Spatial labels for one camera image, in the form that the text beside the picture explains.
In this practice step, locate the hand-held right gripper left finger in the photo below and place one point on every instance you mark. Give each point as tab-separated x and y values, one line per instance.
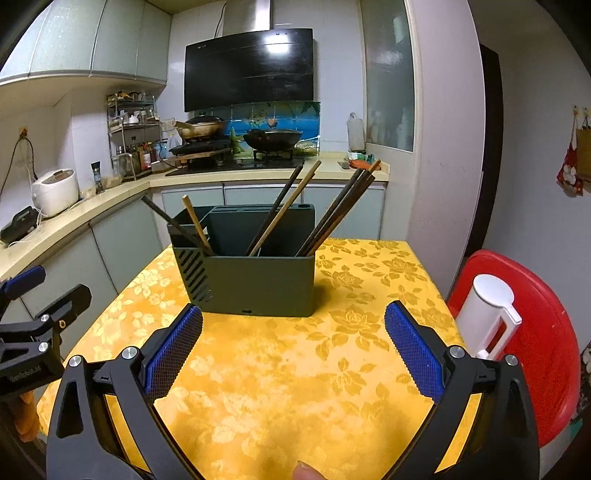
178	350

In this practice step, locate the black sandwich maker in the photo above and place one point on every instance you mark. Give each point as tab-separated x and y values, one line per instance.
18	226

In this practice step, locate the white rice cooker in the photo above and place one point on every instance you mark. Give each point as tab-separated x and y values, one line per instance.
55	194

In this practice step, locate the white plastic pitcher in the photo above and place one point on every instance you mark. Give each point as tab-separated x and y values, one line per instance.
480	314

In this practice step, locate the black glass cooktop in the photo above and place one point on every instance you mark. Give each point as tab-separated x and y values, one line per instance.
249	165

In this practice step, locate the red plastic stool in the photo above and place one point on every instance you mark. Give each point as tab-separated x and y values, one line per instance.
545	346

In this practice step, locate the yellow floral tablecloth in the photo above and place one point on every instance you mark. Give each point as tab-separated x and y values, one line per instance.
277	392

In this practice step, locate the grey-green wall cabinets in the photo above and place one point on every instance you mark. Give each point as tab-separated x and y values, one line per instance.
92	41

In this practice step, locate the black pepper grinder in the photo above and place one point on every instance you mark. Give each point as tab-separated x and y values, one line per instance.
98	180

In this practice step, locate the dark green utensil holder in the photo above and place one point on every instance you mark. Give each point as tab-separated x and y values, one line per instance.
263	286

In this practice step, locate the black wok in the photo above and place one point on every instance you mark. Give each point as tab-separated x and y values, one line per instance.
272	139

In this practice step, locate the metal spice rack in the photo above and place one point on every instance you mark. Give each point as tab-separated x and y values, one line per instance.
134	124

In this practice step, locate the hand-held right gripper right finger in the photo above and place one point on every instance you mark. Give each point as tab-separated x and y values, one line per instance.
415	350

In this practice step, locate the orange tray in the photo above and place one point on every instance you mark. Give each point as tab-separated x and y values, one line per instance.
364	164

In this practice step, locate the black range hood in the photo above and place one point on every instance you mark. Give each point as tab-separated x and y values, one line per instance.
249	69

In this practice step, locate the beige kitchen countertop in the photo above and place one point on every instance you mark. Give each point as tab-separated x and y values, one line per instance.
115	191

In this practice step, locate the cloudy plastic bottle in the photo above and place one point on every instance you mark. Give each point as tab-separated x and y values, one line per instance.
356	134

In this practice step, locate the tan hanging bag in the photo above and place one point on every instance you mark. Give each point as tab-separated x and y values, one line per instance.
584	147

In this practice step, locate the grey-green base cabinets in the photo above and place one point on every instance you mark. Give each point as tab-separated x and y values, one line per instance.
115	249

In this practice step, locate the person's right hand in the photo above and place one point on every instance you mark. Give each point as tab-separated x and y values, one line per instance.
309	471

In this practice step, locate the dark wooden chopstick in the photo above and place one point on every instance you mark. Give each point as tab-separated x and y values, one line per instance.
168	221
342	210
279	201
332	207

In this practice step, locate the red and white hanging pouch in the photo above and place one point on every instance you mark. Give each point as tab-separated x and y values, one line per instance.
570	173

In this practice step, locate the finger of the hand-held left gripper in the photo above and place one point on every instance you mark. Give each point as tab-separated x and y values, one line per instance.
25	279
69	300

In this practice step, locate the blue picture backsplash panel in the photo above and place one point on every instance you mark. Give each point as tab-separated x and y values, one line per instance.
304	117

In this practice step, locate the person's left hand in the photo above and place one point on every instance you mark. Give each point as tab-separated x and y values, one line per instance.
25	415

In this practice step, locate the golden pan with lid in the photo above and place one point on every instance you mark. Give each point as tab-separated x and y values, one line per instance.
201	129

